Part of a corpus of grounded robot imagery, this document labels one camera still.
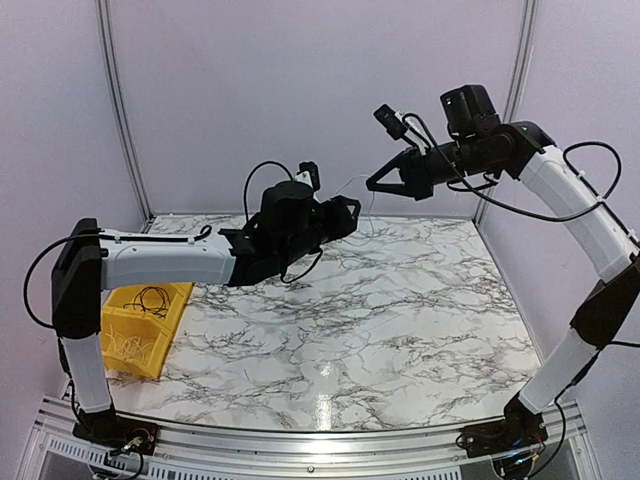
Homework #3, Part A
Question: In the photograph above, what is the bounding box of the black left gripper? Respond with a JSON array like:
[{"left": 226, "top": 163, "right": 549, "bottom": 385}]
[{"left": 280, "top": 195, "right": 360, "bottom": 267}]

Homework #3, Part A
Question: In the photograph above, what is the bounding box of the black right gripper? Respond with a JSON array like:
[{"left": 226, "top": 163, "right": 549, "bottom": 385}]
[{"left": 367, "top": 133, "right": 498, "bottom": 199}]

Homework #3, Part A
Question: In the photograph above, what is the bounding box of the white cable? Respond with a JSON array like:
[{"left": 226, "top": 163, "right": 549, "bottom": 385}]
[
  {"left": 333, "top": 174, "right": 391, "bottom": 246},
  {"left": 104, "top": 322, "right": 151, "bottom": 362}
]

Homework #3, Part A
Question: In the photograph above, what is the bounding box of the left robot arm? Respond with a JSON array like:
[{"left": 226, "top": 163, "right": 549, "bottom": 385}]
[{"left": 51, "top": 178, "right": 361, "bottom": 445}]

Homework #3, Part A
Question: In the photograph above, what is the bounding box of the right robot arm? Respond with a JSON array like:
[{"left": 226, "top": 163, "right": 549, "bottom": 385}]
[{"left": 366, "top": 85, "right": 639, "bottom": 448}]

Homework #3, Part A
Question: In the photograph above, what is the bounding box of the yellow bin far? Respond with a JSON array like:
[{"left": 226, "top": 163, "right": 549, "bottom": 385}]
[{"left": 166, "top": 283, "right": 194, "bottom": 302}]

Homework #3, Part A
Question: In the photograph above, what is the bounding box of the yellow bin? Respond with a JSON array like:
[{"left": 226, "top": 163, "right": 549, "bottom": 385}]
[
  {"left": 100, "top": 311, "right": 175, "bottom": 379},
  {"left": 103, "top": 284, "right": 188, "bottom": 331},
  {"left": 166, "top": 283, "right": 194, "bottom": 302}
]

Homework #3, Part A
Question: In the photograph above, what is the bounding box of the yellow bin middle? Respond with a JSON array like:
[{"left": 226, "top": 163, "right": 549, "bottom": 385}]
[{"left": 103, "top": 284, "right": 188, "bottom": 331}]

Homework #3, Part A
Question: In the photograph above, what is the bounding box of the yellow bin near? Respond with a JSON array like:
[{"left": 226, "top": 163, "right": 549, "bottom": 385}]
[{"left": 100, "top": 311, "right": 175, "bottom": 379}]

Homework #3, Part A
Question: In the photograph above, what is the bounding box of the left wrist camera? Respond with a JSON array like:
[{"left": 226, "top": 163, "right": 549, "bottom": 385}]
[{"left": 294, "top": 160, "right": 321, "bottom": 192}]

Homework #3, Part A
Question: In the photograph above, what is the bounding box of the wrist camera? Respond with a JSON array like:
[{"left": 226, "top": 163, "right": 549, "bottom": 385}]
[
  {"left": 294, "top": 160, "right": 321, "bottom": 192},
  {"left": 373, "top": 104, "right": 431, "bottom": 154}
]

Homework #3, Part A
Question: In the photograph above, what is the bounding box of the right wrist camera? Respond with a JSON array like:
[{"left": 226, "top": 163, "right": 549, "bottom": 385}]
[{"left": 373, "top": 104, "right": 431, "bottom": 154}]

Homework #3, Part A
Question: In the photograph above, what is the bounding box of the right corner aluminium post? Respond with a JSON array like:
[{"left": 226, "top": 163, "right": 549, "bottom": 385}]
[{"left": 472, "top": 0, "right": 537, "bottom": 224}]

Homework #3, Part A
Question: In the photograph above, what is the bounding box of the corner aluminium post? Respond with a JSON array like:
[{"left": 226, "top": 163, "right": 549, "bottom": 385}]
[
  {"left": 95, "top": 0, "right": 154, "bottom": 223},
  {"left": 472, "top": 0, "right": 537, "bottom": 224}
]

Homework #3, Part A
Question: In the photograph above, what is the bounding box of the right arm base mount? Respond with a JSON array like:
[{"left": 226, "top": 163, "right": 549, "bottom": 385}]
[{"left": 455, "top": 420, "right": 548, "bottom": 458}]

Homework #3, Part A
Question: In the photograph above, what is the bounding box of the left corner aluminium post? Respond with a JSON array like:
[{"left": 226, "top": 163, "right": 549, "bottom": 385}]
[{"left": 95, "top": 0, "right": 154, "bottom": 223}]

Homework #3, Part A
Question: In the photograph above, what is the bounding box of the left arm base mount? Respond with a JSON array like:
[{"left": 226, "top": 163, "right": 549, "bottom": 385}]
[{"left": 72, "top": 415, "right": 159, "bottom": 455}]

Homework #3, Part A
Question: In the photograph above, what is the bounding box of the aluminium front rail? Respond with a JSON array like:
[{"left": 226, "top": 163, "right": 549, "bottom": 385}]
[{"left": 29, "top": 409, "right": 591, "bottom": 480}]

